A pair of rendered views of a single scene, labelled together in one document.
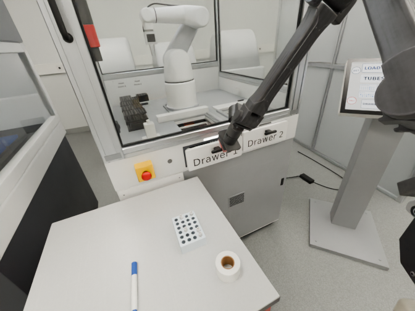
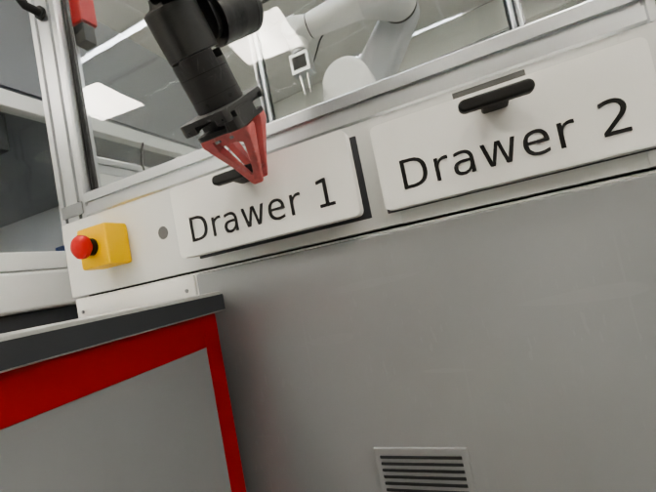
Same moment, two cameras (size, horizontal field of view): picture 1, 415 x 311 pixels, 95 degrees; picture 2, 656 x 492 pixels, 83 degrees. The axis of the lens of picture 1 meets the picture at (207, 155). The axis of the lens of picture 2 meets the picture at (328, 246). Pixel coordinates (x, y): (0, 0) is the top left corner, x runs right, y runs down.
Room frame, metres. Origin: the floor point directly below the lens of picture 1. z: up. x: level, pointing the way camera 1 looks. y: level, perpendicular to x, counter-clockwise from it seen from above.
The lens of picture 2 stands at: (0.47, -0.46, 0.76)
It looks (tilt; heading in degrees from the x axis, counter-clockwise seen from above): 3 degrees up; 44
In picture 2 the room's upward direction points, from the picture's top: 11 degrees counter-clockwise
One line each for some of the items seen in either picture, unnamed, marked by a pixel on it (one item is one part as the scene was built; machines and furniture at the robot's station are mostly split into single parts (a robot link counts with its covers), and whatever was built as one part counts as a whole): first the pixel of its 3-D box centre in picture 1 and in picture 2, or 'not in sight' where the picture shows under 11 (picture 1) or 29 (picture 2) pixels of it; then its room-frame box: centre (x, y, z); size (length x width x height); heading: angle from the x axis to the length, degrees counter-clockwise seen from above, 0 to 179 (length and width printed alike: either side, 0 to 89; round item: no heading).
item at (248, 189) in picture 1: (196, 173); (417, 395); (1.28, 0.11, 0.40); 1.03 x 0.95 x 0.80; 112
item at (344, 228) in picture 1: (364, 177); not in sight; (0.94, -1.00, 0.51); 0.50 x 0.45 x 1.02; 153
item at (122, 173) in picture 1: (188, 119); (377, 215); (1.27, 0.11, 0.87); 1.02 x 0.95 x 0.14; 112
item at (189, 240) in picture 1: (188, 230); not in sight; (0.43, 0.09, 0.78); 0.12 x 0.08 x 0.04; 20
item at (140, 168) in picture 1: (145, 171); (102, 246); (0.67, 0.27, 0.88); 0.07 x 0.05 x 0.07; 112
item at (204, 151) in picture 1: (215, 152); (257, 200); (0.79, -0.04, 0.87); 0.29 x 0.02 x 0.11; 112
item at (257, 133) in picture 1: (265, 135); (500, 135); (0.93, -0.32, 0.87); 0.29 x 0.02 x 0.11; 112
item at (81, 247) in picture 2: (146, 175); (84, 247); (0.64, 0.26, 0.88); 0.04 x 0.03 x 0.04; 112
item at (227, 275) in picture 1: (227, 266); not in sight; (0.30, -0.03, 0.78); 0.07 x 0.07 x 0.04
